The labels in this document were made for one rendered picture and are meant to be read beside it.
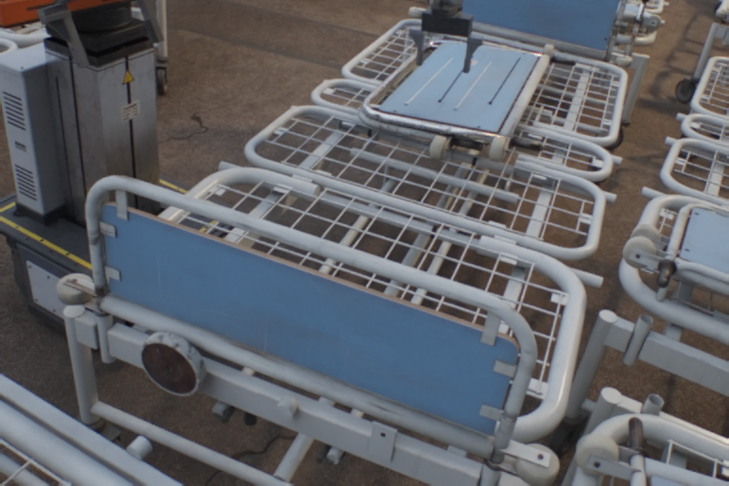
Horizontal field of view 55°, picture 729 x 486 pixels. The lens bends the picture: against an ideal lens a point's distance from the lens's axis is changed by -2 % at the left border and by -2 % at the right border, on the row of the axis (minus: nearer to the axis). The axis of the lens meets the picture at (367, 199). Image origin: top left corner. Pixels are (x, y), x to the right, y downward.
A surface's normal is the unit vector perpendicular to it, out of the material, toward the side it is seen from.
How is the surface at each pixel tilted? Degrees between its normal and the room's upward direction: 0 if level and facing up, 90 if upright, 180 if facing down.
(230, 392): 90
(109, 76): 90
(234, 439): 0
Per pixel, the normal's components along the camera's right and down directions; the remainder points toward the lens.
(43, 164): 0.87, 0.34
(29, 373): 0.11, -0.84
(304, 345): -0.36, 0.46
